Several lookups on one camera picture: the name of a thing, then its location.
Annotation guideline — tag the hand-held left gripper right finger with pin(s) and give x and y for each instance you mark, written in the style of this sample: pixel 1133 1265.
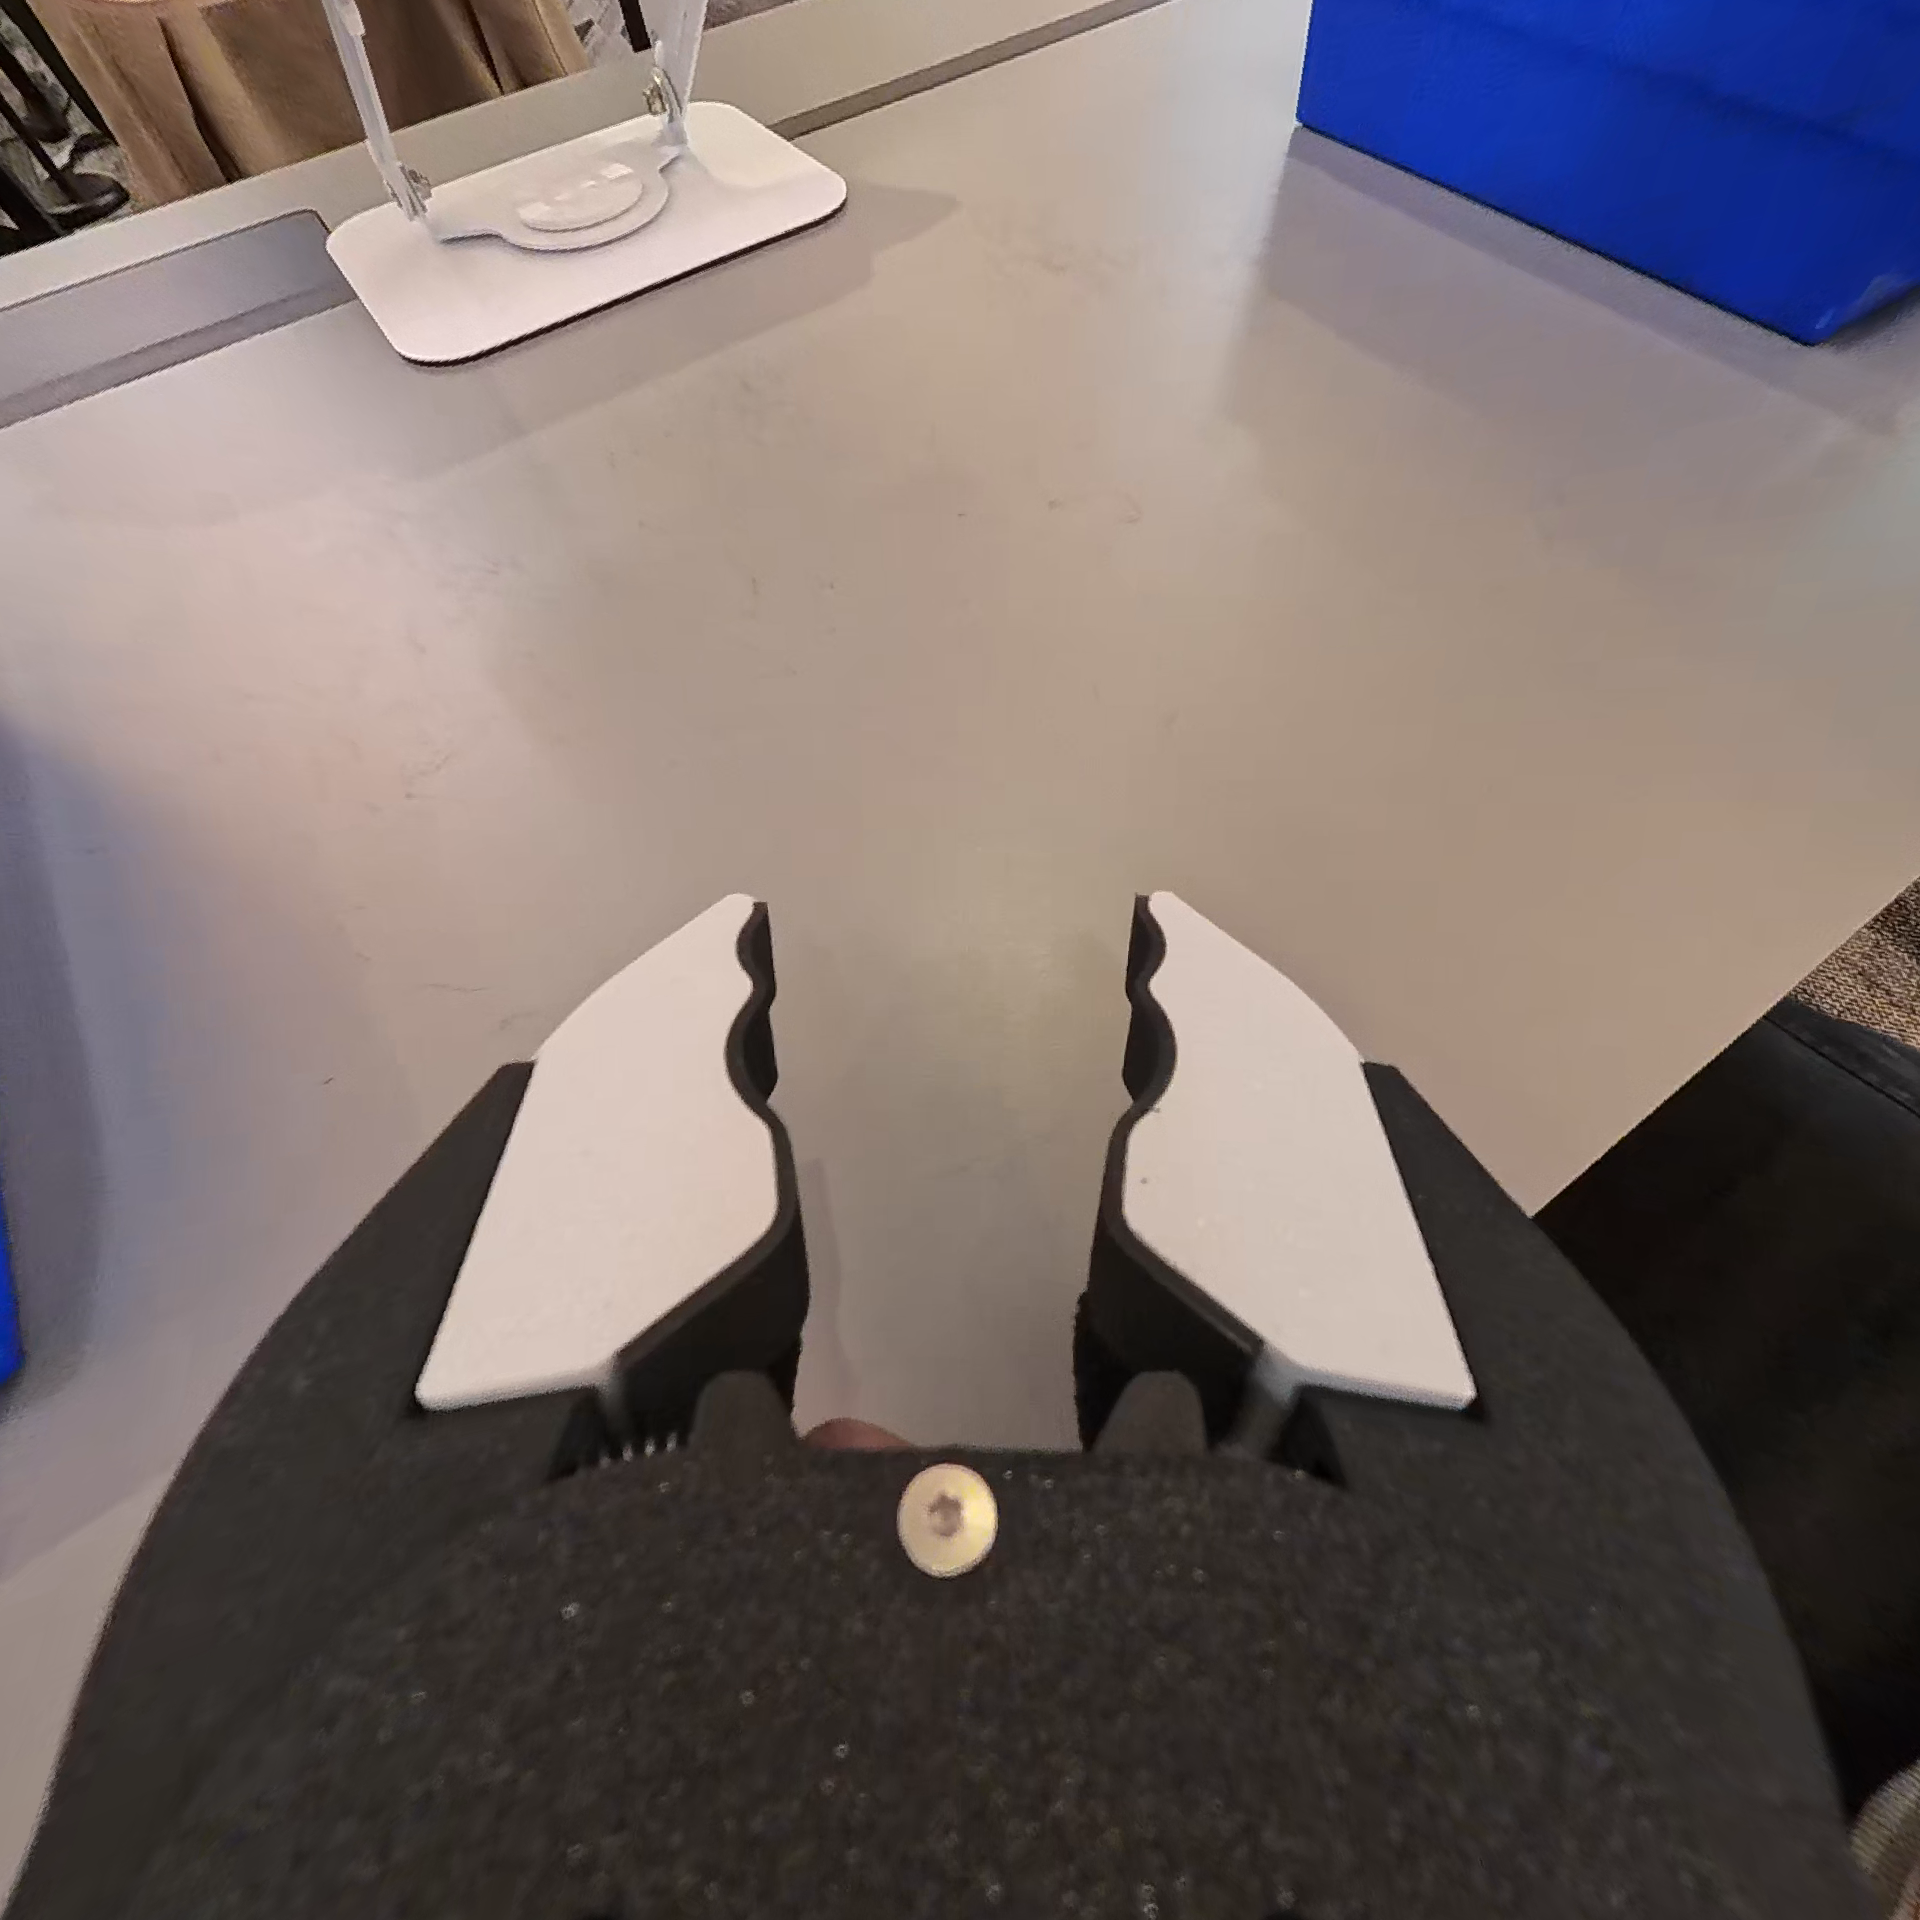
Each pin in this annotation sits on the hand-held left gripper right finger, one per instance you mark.
pixel 1291 1202

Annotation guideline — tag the person's black pants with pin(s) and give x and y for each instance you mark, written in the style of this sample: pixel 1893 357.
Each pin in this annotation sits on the person's black pants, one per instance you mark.
pixel 1771 1350

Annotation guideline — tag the person's cream sweater torso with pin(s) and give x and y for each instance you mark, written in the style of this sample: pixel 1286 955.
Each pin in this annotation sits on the person's cream sweater torso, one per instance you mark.
pixel 1893 1853

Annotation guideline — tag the blue plastic bin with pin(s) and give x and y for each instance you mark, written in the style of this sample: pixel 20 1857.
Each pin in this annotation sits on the blue plastic bin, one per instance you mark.
pixel 1622 137
pixel 11 1291

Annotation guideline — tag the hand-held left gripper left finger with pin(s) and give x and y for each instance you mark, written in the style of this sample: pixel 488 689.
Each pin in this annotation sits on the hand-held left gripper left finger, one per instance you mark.
pixel 600 1202

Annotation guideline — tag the white desk stand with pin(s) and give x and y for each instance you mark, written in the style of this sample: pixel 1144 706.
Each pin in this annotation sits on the white desk stand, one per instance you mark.
pixel 629 225

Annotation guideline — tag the tan fabric drape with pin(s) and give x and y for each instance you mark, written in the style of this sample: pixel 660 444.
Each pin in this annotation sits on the tan fabric drape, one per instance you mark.
pixel 271 91

